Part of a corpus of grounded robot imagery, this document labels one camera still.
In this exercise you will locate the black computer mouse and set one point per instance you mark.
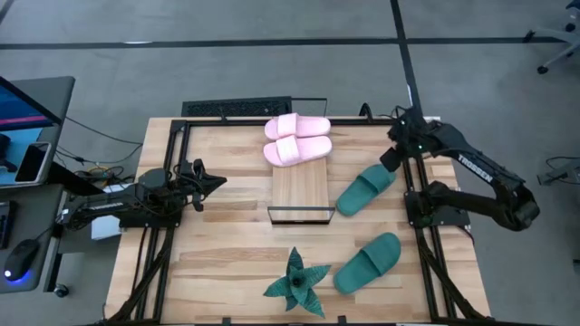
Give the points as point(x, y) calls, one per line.
point(20, 260)

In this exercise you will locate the black keyboard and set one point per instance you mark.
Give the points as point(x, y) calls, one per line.
point(5, 224)

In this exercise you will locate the black caster wheel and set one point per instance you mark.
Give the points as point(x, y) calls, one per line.
point(61, 290)

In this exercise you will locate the snake plant in white pot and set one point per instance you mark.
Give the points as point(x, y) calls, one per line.
point(296, 283)

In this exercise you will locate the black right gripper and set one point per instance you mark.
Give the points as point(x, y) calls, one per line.
point(412, 133)

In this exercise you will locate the white box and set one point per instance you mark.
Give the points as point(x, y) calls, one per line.
point(104, 230)

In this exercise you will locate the smartphone with dark screen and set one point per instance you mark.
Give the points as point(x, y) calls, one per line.
point(31, 163)

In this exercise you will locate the small black camera box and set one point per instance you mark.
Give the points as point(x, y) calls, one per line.
point(342, 320)

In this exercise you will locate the light blue desk pad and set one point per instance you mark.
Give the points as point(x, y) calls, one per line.
point(9, 179)

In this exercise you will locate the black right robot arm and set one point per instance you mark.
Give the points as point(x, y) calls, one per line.
point(476, 163)

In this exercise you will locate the grey chair base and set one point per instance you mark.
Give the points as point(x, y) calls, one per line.
point(562, 174)

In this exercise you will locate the black metal frame rig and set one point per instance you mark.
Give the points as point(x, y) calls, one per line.
point(226, 122)

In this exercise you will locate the office chair with grey base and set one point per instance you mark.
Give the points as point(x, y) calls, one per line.
point(562, 36)

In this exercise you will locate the wooden shelf with black frame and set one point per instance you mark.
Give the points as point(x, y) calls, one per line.
point(299, 190)

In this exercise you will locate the pink slide sandal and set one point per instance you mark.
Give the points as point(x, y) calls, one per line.
point(299, 150)
point(296, 127)

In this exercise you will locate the grey office desk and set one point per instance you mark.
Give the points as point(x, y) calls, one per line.
point(56, 97)

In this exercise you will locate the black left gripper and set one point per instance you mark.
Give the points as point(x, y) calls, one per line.
point(186, 183)

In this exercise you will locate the green slide sandal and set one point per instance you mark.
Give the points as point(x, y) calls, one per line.
point(367, 262)
point(364, 190)

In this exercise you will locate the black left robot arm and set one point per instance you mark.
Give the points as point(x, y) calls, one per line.
point(113, 199)

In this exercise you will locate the black monitor stand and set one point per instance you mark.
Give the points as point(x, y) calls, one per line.
point(5, 156)

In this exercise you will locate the black computer monitor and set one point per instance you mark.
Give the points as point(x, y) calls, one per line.
point(18, 111)

